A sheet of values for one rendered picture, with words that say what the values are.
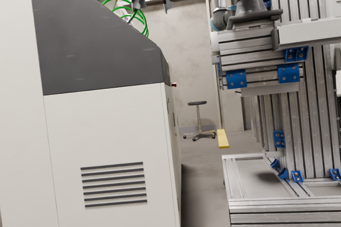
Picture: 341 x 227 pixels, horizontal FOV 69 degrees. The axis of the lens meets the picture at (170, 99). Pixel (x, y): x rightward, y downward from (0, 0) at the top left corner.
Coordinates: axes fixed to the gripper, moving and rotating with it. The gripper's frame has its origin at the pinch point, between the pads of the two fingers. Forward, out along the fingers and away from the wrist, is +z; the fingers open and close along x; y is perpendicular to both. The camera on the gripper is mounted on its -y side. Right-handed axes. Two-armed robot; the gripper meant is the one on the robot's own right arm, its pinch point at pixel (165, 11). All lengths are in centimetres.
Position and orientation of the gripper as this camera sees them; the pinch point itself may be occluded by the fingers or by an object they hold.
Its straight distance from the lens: 157.4
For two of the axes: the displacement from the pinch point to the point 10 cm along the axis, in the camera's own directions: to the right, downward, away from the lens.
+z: 1.1, 9.9, 0.2
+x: 0.5, -0.3, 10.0
